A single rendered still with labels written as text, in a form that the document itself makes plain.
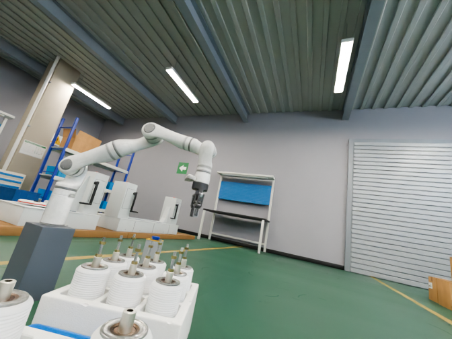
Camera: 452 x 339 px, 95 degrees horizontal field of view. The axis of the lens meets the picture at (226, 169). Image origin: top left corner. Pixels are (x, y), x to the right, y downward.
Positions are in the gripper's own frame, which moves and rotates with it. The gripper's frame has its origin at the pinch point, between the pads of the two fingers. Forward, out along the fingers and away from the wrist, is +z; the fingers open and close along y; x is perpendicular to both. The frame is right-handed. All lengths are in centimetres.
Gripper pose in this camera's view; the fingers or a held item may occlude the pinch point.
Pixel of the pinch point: (194, 214)
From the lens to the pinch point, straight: 96.0
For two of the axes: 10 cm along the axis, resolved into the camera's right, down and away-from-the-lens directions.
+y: -3.6, 1.8, 9.2
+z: -1.9, 9.5, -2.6
